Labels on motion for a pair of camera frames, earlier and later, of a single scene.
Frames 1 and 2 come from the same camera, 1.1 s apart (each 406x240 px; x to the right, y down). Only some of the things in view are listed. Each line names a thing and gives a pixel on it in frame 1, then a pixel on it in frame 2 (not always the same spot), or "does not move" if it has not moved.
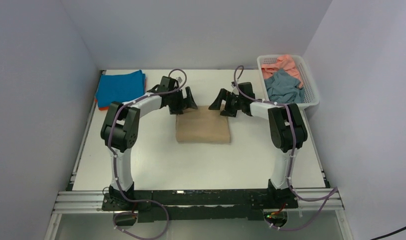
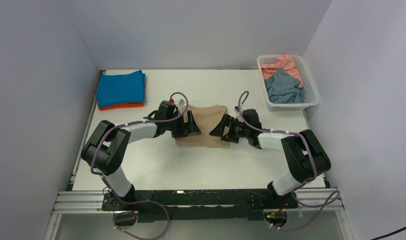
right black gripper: (224, 95) to (218, 131)
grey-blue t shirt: (282, 88) does not move
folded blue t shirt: (120, 87) does not move
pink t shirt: (285, 62) does not move
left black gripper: (184, 103) to (189, 127)
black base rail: (197, 205) does not move
